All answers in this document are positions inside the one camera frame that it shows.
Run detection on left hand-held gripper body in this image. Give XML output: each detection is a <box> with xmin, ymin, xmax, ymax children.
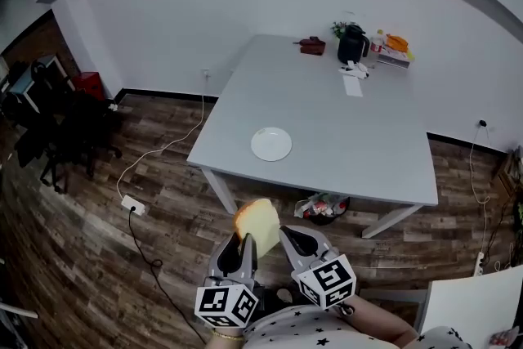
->
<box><xmin>194</xmin><ymin>272</ymin><xmax>261</xmax><ymax>329</ymax></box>

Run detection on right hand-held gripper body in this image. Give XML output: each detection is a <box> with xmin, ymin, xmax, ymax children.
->
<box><xmin>290</xmin><ymin>249</ymin><xmax>358</xmax><ymax>312</ymax></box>

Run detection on yellow slice of bread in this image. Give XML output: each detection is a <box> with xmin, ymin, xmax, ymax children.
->
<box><xmin>232</xmin><ymin>198</ymin><xmax>282</xmax><ymax>260</ymax></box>

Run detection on white round plate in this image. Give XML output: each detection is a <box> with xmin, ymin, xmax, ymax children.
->
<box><xmin>250</xmin><ymin>127</ymin><xmax>293</xmax><ymax>163</ymax></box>

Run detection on person's right forearm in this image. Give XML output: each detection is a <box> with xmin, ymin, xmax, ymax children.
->
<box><xmin>346</xmin><ymin>293</ymin><xmax>420</xmax><ymax>345</ymax></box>

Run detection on person's left forearm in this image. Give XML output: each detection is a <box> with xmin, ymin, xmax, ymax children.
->
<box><xmin>210</xmin><ymin>328</ymin><xmax>246</xmax><ymax>349</ymax></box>

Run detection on trash bin with bag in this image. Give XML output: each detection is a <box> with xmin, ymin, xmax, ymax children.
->
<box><xmin>293</xmin><ymin>192</ymin><xmax>351</xmax><ymax>227</ymax></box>

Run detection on white star print clothing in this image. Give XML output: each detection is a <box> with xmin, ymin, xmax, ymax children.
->
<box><xmin>244</xmin><ymin>304</ymin><xmax>472</xmax><ymax>349</ymax></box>

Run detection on white table leg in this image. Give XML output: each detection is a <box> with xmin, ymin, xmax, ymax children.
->
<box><xmin>201</xmin><ymin>168</ymin><xmax>239</xmax><ymax>216</ymax></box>
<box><xmin>361</xmin><ymin>203</ymin><xmax>424</xmax><ymax>239</ymax></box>

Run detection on white floor power strip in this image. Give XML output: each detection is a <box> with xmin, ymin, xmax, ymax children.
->
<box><xmin>121</xmin><ymin>194</ymin><xmax>146</xmax><ymax>216</ymax></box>

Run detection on white chair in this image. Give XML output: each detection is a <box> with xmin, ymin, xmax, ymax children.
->
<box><xmin>359</xmin><ymin>264</ymin><xmax>523</xmax><ymax>341</ymax></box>

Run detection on white paper sheet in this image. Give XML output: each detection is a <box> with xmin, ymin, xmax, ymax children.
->
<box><xmin>342</xmin><ymin>74</ymin><xmax>364</xmax><ymax>98</ymax></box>

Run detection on black office chair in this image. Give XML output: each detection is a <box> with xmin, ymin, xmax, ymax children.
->
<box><xmin>14</xmin><ymin>90</ymin><xmax>124</xmax><ymax>194</ymax></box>

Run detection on dark red pouch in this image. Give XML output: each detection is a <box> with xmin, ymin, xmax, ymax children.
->
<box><xmin>292</xmin><ymin>35</ymin><xmax>327</xmax><ymax>56</ymax></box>

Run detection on white flat box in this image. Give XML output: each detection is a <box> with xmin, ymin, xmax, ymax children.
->
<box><xmin>376</xmin><ymin>46</ymin><xmax>412</xmax><ymax>71</ymax></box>

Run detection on black thermos jug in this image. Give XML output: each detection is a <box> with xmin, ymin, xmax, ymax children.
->
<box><xmin>337</xmin><ymin>24</ymin><xmax>371</xmax><ymax>64</ymax></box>

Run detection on wooden shelf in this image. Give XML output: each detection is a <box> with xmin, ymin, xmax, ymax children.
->
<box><xmin>495</xmin><ymin>145</ymin><xmax>523</xmax><ymax>202</ymax></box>

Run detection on white bottle with red label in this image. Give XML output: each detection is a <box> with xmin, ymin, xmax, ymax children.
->
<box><xmin>369</xmin><ymin>29</ymin><xmax>386</xmax><ymax>55</ymax></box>

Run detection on small green plant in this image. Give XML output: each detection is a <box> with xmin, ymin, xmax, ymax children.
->
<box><xmin>330</xmin><ymin>20</ymin><xmax>349</xmax><ymax>40</ymax></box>

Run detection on red cabinet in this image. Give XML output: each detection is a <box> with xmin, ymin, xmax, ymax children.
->
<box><xmin>72</xmin><ymin>70</ymin><xmax>103</xmax><ymax>101</ymax></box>

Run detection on orange bag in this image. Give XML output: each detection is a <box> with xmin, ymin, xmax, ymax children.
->
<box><xmin>385</xmin><ymin>34</ymin><xmax>410</xmax><ymax>52</ymax></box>

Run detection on white blue desk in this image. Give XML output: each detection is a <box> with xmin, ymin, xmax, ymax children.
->
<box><xmin>7</xmin><ymin>54</ymin><xmax>75</xmax><ymax>112</ymax></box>

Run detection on gold bracelet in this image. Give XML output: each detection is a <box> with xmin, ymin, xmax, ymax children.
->
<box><xmin>211</xmin><ymin>330</ymin><xmax>245</xmax><ymax>341</ymax></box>

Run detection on black floor cable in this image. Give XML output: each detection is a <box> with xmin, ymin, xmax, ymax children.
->
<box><xmin>127</xmin><ymin>207</ymin><xmax>210</xmax><ymax>345</ymax></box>

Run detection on long white cable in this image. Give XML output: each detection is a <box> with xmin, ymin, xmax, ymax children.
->
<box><xmin>116</xmin><ymin>75</ymin><xmax>206</xmax><ymax>202</ymax></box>

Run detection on thin white cable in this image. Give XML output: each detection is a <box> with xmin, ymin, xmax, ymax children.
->
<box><xmin>468</xmin><ymin>125</ymin><xmax>492</xmax><ymax>258</ymax></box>

